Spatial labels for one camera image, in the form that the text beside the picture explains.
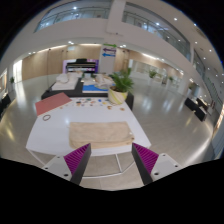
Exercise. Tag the blue board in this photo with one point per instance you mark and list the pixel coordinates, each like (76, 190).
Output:
(93, 89)

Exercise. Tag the white cushion pile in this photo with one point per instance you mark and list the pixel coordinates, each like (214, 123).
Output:
(65, 81)

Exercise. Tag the black display platform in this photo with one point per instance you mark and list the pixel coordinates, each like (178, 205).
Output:
(76, 92)

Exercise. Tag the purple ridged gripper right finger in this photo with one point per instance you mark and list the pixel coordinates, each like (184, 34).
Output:
(145, 160)

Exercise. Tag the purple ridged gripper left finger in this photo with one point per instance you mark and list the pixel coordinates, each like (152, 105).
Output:
(77, 161)

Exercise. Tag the red mat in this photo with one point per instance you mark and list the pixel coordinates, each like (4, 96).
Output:
(51, 103)

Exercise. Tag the black bench right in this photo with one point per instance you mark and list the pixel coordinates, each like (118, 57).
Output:
(198, 107)

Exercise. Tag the potted green plant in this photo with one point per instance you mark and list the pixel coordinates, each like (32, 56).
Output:
(123, 83)

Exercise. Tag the beige towel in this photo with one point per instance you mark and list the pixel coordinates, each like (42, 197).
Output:
(100, 135)

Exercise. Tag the direction sign with arrows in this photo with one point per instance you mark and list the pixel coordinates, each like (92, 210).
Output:
(109, 50)

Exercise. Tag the background potted plant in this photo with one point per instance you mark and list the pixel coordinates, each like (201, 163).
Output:
(152, 73)

